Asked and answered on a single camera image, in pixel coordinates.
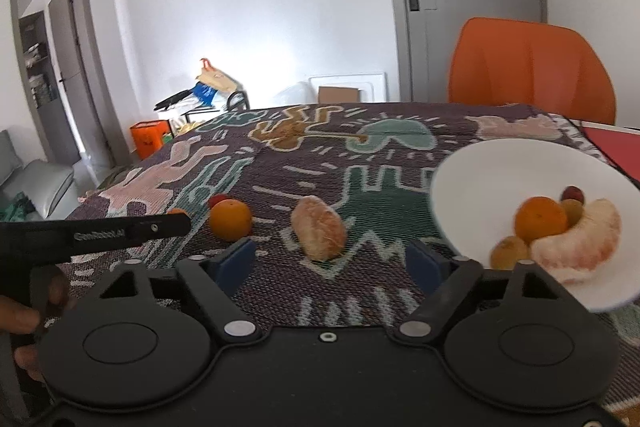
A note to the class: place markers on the blue bag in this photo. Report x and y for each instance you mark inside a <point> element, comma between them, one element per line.
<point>205,93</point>

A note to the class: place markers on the printed woven blanket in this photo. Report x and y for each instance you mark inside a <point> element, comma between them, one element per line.
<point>310,177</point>

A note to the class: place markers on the dark red plum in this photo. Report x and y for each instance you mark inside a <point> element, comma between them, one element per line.
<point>571,194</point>

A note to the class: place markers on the bright red plum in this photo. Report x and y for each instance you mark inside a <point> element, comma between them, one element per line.
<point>218,200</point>

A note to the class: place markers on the orange chair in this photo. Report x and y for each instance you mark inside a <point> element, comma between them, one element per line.
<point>530,67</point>

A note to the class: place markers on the orange box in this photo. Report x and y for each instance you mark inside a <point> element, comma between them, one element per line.
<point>150,139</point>

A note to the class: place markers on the black metal chair frame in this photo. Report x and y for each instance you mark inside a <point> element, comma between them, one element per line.
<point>238,99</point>

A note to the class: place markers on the cardboard box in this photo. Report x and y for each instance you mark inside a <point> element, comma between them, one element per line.
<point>338,95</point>

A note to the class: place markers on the grey sofa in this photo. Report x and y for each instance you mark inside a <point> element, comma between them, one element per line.
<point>40,187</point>

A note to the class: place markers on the white board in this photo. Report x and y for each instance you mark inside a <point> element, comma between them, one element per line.
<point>372,82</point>

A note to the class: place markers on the open grey door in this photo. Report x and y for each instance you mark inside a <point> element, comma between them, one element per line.
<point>65,72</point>

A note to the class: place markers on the shelf with items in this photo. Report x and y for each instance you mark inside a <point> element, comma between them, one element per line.
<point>37,62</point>

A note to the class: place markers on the long peeled pomelo segment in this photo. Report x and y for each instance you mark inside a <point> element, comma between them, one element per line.
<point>595,237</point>

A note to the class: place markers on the orange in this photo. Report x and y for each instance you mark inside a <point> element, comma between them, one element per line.
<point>541,219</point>
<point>230,220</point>

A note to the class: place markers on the small orange kumquat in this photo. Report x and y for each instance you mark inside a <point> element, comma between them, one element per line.
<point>176,211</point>

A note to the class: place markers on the person's left hand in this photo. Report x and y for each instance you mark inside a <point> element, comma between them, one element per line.
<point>20,314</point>

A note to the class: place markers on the white bowl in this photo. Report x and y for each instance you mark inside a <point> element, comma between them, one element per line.
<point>475,187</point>

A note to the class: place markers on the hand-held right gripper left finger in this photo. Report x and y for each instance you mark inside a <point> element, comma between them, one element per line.
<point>237,264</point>

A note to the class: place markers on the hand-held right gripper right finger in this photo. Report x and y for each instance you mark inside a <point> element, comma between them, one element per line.
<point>422,264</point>

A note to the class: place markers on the yellow bananas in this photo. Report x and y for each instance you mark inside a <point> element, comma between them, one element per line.
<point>185,128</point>

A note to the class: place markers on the orange printed mat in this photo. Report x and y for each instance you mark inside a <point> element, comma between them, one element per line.
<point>615,147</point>

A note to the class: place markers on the flat black object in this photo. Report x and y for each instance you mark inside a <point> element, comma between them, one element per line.
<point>172,100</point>

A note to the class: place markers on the round peeled pomelo segment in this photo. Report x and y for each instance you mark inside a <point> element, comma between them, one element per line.
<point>318,229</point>

